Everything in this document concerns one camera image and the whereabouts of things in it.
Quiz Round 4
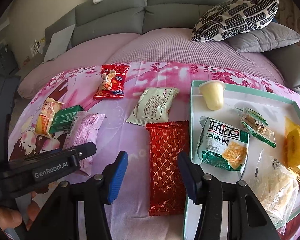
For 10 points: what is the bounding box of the pink barcode snack packet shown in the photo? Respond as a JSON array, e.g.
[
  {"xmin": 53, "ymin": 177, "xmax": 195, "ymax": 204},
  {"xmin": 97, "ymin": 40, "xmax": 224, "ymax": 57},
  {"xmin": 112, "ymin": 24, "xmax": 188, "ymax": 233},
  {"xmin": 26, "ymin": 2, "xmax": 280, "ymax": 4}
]
[{"xmin": 62, "ymin": 111, "xmax": 106, "ymax": 177}]

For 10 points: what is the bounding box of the white green walnut cookie packet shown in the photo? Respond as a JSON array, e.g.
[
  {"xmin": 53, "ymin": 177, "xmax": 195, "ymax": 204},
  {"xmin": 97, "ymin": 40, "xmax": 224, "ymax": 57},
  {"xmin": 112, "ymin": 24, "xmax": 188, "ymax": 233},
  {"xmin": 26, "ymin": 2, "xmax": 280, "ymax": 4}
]
[{"xmin": 197, "ymin": 116, "xmax": 249, "ymax": 172}]

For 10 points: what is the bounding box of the red peanut snack packet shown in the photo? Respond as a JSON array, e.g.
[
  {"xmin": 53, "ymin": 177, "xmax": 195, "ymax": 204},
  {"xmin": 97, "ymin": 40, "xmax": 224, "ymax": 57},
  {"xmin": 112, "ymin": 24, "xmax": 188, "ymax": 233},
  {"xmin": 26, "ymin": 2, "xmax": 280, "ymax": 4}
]
[{"xmin": 93, "ymin": 64, "xmax": 129, "ymax": 100}]

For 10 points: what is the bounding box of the yellow soft bread packet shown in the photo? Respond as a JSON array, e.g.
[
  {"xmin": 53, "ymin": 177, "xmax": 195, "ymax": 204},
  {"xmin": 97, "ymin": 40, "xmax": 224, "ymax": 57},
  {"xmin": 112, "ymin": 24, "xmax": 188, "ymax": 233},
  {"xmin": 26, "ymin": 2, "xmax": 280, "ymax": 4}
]
[{"xmin": 283, "ymin": 117, "xmax": 300, "ymax": 185}]

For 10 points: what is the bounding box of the clear green biscuit packet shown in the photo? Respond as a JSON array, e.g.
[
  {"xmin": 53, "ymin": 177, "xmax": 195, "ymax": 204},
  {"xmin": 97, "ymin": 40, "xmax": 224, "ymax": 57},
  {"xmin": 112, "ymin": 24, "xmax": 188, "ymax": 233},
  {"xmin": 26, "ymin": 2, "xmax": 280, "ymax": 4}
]
[{"xmin": 236, "ymin": 107, "xmax": 276, "ymax": 148}]

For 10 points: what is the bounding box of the orange lidded jelly cup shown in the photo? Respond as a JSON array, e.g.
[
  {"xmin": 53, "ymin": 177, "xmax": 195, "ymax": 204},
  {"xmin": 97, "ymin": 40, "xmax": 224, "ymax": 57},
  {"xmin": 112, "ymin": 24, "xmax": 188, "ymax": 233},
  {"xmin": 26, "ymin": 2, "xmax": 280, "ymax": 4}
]
[{"xmin": 199, "ymin": 80, "xmax": 225, "ymax": 111}]

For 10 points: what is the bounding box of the person's hand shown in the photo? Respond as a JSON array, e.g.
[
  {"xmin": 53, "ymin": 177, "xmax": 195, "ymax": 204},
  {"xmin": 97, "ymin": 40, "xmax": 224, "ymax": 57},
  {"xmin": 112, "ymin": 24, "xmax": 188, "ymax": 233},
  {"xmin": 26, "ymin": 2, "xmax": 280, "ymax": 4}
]
[{"xmin": 0, "ymin": 200, "xmax": 40, "ymax": 230}]

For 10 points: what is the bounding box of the green rectangular snack packet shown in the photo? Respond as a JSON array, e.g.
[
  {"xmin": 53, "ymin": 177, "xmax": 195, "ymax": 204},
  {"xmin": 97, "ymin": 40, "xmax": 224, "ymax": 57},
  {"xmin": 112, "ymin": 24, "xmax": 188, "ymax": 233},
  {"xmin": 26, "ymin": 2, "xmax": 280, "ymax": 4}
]
[{"xmin": 49, "ymin": 105, "xmax": 84, "ymax": 134}]

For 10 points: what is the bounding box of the clear white cake packet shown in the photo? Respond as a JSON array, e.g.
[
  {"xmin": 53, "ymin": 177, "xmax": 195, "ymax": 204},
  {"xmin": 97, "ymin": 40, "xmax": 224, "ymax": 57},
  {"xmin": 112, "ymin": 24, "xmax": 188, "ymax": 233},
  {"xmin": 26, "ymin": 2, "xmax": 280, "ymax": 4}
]
[{"xmin": 249, "ymin": 150, "xmax": 299, "ymax": 228}]

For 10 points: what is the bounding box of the pink cartoon blanket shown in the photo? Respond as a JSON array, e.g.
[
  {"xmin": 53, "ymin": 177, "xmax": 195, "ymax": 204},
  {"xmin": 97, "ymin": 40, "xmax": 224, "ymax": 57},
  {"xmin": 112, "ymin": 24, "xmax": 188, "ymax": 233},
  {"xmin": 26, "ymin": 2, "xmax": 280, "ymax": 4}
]
[{"xmin": 8, "ymin": 62, "xmax": 300, "ymax": 239}]

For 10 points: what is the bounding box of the orange yellow snack packet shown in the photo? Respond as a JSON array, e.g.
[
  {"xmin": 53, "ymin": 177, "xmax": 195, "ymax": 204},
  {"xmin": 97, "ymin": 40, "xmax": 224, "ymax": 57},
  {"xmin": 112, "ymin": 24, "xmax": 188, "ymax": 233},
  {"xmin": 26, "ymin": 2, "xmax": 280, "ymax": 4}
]
[{"xmin": 35, "ymin": 98, "xmax": 63, "ymax": 138}]

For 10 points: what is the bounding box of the pale green white snack packet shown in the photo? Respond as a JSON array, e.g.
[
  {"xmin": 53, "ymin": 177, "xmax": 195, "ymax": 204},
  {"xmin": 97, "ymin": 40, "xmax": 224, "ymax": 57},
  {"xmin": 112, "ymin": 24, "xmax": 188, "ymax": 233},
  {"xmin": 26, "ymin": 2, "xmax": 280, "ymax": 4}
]
[{"xmin": 126, "ymin": 87, "xmax": 179, "ymax": 126}]

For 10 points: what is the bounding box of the red gold patterned snack packet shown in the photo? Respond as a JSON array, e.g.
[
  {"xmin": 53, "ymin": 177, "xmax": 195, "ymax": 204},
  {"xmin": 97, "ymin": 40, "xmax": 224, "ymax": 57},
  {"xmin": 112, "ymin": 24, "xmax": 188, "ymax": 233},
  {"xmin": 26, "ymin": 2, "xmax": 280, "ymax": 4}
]
[{"xmin": 146, "ymin": 120, "xmax": 190, "ymax": 216}]

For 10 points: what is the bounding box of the teal rimmed white tray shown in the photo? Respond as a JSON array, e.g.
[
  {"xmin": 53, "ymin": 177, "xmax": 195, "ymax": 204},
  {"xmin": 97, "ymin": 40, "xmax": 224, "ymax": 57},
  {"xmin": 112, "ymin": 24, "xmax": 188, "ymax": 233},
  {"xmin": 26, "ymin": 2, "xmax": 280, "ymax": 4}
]
[{"xmin": 178, "ymin": 80, "xmax": 300, "ymax": 239}]

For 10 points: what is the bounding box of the light grey pillow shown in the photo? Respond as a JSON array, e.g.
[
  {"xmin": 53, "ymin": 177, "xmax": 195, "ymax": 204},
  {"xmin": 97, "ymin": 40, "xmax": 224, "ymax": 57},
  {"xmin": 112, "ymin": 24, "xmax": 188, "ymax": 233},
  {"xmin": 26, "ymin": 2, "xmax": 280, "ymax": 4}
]
[{"xmin": 44, "ymin": 24, "xmax": 75, "ymax": 62}]

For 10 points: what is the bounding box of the pink waffle sofa cover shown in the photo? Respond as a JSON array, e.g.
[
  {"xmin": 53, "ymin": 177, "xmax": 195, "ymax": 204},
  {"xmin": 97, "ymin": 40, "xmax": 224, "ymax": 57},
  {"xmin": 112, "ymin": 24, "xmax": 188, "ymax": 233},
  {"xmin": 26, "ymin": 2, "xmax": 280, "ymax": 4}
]
[{"xmin": 18, "ymin": 28, "xmax": 285, "ymax": 99}]

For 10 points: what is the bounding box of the grey sofa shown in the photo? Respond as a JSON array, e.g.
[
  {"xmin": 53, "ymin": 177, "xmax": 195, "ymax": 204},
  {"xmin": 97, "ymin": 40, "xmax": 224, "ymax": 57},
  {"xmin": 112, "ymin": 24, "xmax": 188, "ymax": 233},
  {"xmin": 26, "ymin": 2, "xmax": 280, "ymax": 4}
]
[{"xmin": 45, "ymin": 0, "xmax": 300, "ymax": 93}]

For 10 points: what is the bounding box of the grey cushion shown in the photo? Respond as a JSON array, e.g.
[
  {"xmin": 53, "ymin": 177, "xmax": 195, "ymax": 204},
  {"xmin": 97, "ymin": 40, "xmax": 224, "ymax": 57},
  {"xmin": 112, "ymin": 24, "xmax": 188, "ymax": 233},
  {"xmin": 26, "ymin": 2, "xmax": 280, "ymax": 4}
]
[{"xmin": 226, "ymin": 22, "xmax": 300, "ymax": 53}]

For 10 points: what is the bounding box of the black white patterned cushion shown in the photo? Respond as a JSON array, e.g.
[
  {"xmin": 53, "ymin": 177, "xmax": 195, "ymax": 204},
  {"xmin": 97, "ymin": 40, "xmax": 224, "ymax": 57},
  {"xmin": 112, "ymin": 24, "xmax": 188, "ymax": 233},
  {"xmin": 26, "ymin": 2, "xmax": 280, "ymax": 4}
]
[{"xmin": 191, "ymin": 0, "xmax": 279, "ymax": 42}]

